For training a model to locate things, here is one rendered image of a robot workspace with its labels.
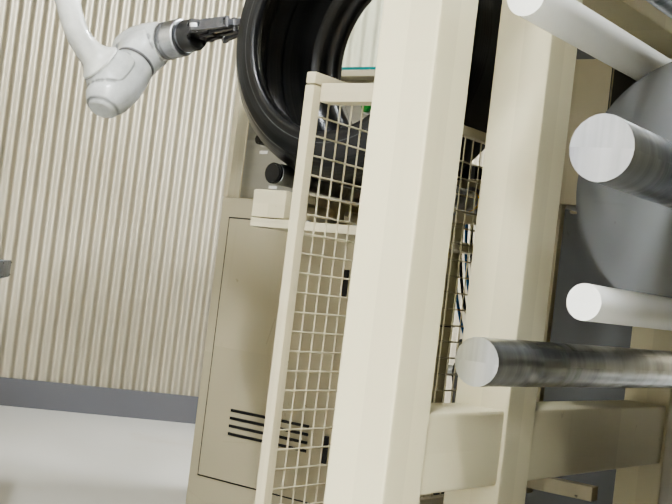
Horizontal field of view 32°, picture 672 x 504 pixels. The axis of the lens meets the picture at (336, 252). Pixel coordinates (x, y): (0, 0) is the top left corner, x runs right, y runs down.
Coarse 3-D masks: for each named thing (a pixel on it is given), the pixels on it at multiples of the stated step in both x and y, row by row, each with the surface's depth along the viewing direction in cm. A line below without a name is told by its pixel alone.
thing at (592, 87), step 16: (576, 64) 242; (592, 64) 240; (576, 80) 242; (592, 80) 240; (608, 80) 237; (624, 80) 242; (576, 96) 241; (592, 96) 239; (608, 96) 237; (576, 112) 241; (592, 112) 239; (576, 128) 241; (576, 176) 240
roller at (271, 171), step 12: (276, 168) 247; (288, 168) 249; (276, 180) 247; (288, 180) 249; (312, 180) 255; (312, 192) 258; (324, 192) 260; (336, 192) 263; (348, 192) 266; (360, 192) 269
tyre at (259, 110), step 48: (288, 0) 265; (336, 0) 272; (480, 0) 225; (240, 48) 252; (288, 48) 270; (336, 48) 273; (480, 48) 225; (240, 96) 256; (288, 96) 269; (480, 96) 231; (288, 144) 242; (480, 144) 241
